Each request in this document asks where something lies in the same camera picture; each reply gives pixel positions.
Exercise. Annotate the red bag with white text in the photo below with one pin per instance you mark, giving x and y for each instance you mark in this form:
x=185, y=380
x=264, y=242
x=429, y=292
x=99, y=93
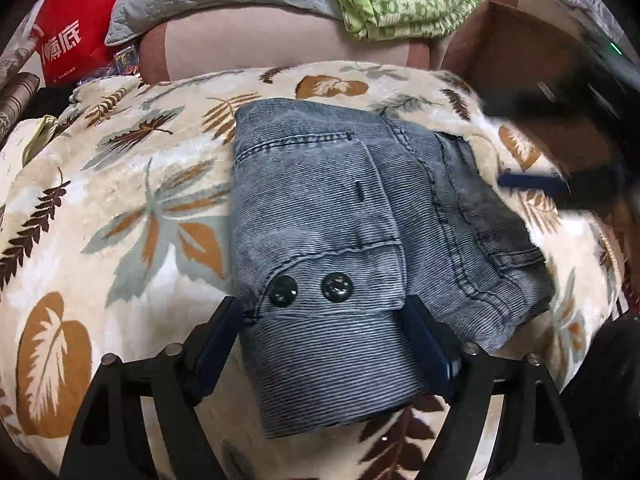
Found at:
x=72, y=39

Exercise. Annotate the cream leaf-print fleece blanket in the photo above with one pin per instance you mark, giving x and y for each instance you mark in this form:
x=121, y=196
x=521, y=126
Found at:
x=116, y=238

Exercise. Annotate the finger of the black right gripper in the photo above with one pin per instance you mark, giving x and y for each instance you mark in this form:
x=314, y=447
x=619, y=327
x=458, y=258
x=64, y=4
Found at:
x=553, y=186

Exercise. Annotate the pink and brown bedsheet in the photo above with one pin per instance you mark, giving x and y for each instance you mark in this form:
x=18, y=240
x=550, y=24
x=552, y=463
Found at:
x=260, y=37

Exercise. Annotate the grey-blue denim pants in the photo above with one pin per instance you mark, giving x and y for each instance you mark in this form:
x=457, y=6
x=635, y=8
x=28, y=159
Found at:
x=337, y=217

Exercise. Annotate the white pillow with green trim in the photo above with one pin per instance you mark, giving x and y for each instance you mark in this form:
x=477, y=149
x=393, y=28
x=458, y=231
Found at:
x=26, y=140

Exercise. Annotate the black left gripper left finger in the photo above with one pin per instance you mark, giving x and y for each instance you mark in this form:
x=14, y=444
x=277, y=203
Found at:
x=108, y=438

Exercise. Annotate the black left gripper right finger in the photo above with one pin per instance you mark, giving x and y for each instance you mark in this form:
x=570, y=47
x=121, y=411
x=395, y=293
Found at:
x=533, y=439

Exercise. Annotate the brown striped floral quilt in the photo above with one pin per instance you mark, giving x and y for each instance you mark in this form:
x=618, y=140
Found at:
x=17, y=87

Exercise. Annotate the small colourful packet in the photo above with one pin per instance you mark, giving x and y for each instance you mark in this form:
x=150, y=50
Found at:
x=125, y=60

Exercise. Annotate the green patterned folded cloth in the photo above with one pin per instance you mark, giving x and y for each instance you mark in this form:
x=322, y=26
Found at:
x=405, y=0

